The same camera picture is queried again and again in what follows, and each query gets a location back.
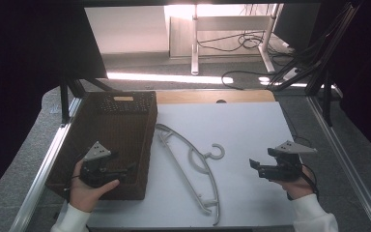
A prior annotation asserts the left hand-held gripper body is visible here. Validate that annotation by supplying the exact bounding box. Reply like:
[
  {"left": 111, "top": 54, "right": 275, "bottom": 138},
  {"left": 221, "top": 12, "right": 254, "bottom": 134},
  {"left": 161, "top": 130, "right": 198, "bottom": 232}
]
[{"left": 78, "top": 140, "right": 128, "bottom": 189}]

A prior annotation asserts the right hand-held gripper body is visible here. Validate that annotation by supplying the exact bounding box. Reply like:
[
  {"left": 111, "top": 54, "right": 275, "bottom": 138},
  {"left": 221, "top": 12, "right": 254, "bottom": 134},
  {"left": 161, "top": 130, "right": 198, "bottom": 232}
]
[{"left": 257, "top": 140, "right": 319, "bottom": 183}]

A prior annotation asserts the person's left hand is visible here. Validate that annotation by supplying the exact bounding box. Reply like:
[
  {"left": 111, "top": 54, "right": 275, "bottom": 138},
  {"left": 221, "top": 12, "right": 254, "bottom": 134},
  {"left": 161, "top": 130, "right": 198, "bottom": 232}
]
[{"left": 69, "top": 159, "right": 121, "bottom": 214}]

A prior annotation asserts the person's right hand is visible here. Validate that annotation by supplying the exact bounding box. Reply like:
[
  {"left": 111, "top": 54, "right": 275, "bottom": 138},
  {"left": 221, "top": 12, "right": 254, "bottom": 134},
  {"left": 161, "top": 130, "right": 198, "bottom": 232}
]
[{"left": 270, "top": 155, "right": 317, "bottom": 201}]

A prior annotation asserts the brown wicker basket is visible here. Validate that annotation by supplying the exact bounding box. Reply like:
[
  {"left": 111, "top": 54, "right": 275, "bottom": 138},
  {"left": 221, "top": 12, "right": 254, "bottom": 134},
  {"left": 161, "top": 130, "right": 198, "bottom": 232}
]
[{"left": 45, "top": 90, "right": 158, "bottom": 201}]

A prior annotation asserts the white table mat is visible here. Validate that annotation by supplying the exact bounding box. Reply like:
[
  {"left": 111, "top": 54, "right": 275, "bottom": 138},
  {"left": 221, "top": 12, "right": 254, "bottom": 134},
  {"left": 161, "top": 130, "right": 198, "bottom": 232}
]
[{"left": 86, "top": 101, "right": 300, "bottom": 229}]

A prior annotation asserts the white plastic clothes hanger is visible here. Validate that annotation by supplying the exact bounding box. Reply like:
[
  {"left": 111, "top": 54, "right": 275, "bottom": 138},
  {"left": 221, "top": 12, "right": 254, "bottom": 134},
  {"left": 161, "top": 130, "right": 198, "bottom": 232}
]
[{"left": 155, "top": 123, "right": 226, "bottom": 227}]

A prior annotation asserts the black metal stand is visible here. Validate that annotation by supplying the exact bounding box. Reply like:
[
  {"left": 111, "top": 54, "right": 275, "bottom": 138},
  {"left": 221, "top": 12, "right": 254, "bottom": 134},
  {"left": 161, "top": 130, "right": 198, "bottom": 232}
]
[
  {"left": 58, "top": 76, "right": 119, "bottom": 126},
  {"left": 266, "top": 0, "right": 363, "bottom": 128}
]

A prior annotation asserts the white power strip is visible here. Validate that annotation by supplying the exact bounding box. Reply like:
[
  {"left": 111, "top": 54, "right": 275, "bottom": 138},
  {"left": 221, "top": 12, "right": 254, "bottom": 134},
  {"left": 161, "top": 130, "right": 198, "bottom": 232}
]
[{"left": 281, "top": 66, "right": 301, "bottom": 82}]

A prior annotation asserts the dark curtain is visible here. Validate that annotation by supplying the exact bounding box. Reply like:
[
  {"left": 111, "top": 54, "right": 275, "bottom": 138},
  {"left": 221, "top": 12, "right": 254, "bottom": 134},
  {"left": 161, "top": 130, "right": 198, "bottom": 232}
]
[
  {"left": 318, "top": 0, "right": 371, "bottom": 165},
  {"left": 0, "top": 0, "right": 108, "bottom": 207}
]

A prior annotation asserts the dark panel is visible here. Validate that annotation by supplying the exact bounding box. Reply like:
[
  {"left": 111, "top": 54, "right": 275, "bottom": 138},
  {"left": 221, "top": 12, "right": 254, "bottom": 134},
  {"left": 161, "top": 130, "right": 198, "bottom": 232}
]
[{"left": 272, "top": 3, "right": 323, "bottom": 53}]

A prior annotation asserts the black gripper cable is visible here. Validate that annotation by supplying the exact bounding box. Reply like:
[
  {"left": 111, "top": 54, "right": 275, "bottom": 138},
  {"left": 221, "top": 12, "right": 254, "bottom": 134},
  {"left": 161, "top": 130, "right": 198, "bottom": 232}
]
[
  {"left": 285, "top": 162, "right": 321, "bottom": 201},
  {"left": 63, "top": 159, "right": 84, "bottom": 191}
]

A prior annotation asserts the thin black cable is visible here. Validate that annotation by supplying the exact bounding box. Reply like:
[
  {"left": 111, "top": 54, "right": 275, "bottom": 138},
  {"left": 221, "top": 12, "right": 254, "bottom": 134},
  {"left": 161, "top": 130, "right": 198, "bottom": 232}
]
[{"left": 280, "top": 105, "right": 313, "bottom": 148}]

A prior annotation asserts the aluminium rail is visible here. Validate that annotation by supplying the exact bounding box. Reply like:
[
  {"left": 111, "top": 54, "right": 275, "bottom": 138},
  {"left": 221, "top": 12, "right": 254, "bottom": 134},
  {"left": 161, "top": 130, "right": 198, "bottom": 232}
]
[
  {"left": 306, "top": 95, "right": 371, "bottom": 232},
  {"left": 9, "top": 96, "right": 84, "bottom": 232}
]

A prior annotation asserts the black floor cable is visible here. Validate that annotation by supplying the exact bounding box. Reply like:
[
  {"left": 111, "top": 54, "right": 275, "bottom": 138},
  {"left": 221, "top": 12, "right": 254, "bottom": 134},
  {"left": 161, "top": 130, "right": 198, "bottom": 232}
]
[{"left": 196, "top": 30, "right": 293, "bottom": 57}]

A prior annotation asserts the white metal desk frame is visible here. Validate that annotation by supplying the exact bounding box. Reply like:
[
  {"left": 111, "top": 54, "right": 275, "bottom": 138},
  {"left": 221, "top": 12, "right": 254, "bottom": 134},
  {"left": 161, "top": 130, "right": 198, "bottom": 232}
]
[{"left": 163, "top": 3, "right": 284, "bottom": 76}]

